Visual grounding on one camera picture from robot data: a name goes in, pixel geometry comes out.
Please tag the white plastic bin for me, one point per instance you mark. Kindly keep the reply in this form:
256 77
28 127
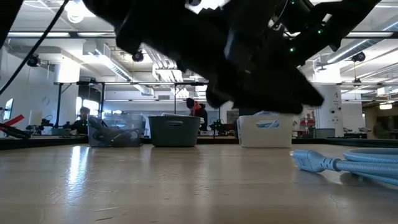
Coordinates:
264 137

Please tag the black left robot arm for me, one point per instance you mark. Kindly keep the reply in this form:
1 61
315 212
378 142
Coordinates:
9 15

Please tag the person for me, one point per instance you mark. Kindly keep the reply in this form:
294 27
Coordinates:
199 113
81 124

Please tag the teal plastic bin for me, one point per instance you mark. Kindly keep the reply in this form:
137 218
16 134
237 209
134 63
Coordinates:
174 133

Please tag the black hanging camera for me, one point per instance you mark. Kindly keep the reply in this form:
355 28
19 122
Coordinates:
137 56
33 60
359 56

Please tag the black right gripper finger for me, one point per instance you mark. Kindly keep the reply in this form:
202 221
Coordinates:
280 99
222 95

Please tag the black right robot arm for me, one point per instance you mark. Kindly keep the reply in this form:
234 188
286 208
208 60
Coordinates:
326 25

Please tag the grey storage bin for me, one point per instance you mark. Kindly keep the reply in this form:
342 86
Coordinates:
325 133

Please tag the computer monitor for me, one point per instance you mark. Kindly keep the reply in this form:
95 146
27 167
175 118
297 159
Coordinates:
8 109

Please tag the clear plastic bin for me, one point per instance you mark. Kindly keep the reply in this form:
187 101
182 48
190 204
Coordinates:
93 137

